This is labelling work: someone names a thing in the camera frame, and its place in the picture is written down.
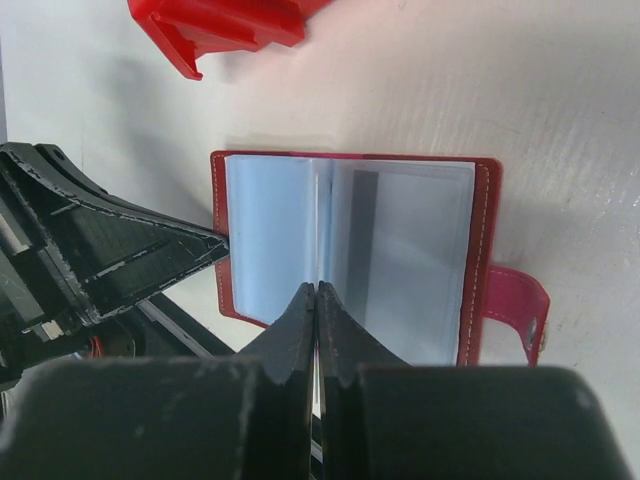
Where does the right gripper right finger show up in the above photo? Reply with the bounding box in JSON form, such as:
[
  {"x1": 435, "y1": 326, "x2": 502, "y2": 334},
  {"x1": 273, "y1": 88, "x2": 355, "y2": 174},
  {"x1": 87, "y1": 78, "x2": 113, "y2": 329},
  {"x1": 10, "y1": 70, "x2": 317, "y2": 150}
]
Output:
[{"x1": 317, "y1": 282, "x2": 631, "y2": 479}]

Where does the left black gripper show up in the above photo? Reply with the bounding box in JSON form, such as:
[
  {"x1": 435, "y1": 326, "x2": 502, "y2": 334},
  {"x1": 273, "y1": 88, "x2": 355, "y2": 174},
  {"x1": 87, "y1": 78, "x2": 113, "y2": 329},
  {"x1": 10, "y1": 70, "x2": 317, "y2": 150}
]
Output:
[{"x1": 1, "y1": 142, "x2": 229, "y2": 390}]

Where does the red plastic bin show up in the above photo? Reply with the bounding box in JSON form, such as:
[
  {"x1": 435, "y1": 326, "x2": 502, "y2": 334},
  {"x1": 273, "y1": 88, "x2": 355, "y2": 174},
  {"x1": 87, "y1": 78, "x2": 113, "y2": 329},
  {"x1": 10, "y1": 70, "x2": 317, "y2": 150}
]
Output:
[{"x1": 127, "y1": 0, "x2": 330, "y2": 81}]

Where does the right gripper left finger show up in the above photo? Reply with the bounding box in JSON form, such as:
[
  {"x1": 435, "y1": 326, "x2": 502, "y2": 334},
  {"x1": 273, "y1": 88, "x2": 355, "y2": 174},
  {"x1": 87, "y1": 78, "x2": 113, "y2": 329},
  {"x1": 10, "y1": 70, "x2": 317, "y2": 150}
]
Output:
[{"x1": 1, "y1": 283, "x2": 314, "y2": 479}]

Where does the red leather card holder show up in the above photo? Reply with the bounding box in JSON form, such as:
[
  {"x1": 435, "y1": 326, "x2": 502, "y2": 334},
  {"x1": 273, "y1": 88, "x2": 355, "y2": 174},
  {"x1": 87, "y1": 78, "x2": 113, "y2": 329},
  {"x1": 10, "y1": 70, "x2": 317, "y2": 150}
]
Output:
[{"x1": 210, "y1": 150, "x2": 550, "y2": 366}]

